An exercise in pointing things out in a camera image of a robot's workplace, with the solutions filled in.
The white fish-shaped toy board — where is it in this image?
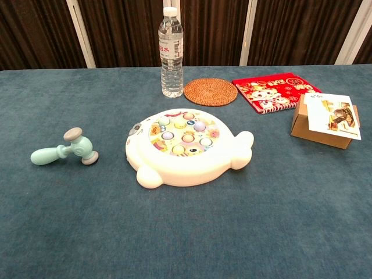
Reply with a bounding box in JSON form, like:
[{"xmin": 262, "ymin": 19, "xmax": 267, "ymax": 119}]
[{"xmin": 125, "ymin": 108, "xmax": 255, "ymax": 188}]

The dark brown pleated curtain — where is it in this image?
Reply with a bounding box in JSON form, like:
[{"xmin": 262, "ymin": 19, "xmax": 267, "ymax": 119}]
[{"xmin": 0, "ymin": 0, "xmax": 372, "ymax": 71}]

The red spiral cartoon calendar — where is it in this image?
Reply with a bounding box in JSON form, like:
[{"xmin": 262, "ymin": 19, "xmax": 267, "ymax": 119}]
[{"xmin": 231, "ymin": 72, "xmax": 323, "ymax": 115}]

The round woven rattan coaster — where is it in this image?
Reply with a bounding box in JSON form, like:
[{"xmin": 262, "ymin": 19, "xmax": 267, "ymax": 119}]
[{"xmin": 183, "ymin": 78, "xmax": 238, "ymax": 107}]

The clear plastic water bottle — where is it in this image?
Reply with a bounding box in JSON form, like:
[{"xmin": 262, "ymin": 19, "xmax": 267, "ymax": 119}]
[{"xmin": 158, "ymin": 6, "xmax": 184, "ymax": 98}]

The small brown cardboard box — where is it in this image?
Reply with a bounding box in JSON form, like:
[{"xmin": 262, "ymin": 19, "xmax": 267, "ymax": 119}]
[{"xmin": 289, "ymin": 93, "xmax": 361, "ymax": 150}]

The white printed picture card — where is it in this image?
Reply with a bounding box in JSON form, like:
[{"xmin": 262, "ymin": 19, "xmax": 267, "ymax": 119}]
[{"xmin": 306, "ymin": 92, "xmax": 362, "ymax": 141}]

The blue velvet tablecloth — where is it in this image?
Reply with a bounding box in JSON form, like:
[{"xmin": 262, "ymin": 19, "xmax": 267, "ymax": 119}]
[{"xmin": 0, "ymin": 65, "xmax": 372, "ymax": 279}]

